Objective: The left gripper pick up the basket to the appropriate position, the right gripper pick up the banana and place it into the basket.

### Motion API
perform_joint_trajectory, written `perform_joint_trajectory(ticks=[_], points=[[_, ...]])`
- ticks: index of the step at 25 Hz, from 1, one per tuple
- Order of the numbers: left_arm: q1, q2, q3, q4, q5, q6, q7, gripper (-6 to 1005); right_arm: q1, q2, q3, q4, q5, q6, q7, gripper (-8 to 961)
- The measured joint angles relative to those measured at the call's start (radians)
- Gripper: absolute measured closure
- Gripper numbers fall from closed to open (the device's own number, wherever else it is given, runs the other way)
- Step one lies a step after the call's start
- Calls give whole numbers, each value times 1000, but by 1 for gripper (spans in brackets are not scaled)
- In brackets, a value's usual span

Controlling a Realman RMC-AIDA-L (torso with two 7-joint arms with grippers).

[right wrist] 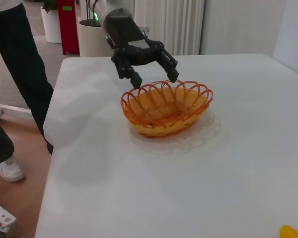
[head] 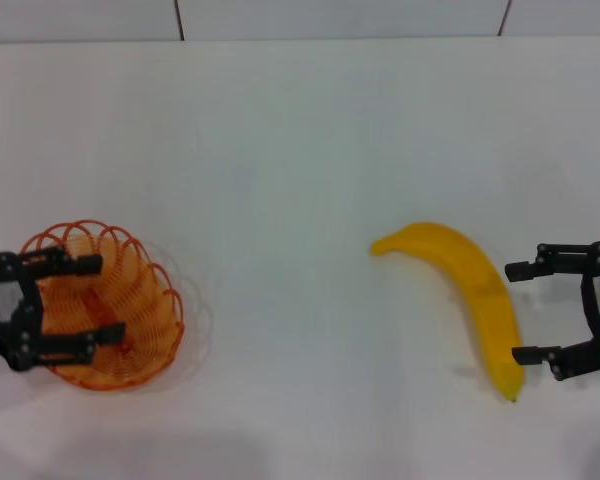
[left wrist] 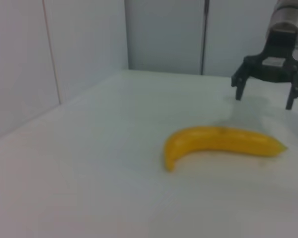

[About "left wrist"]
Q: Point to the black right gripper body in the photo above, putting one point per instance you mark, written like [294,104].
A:
[279,67]

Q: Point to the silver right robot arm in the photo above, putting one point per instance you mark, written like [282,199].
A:
[288,15]

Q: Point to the yellow banana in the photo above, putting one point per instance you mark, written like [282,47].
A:
[213,138]

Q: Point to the dark vertical pole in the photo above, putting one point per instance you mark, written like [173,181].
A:
[205,37]

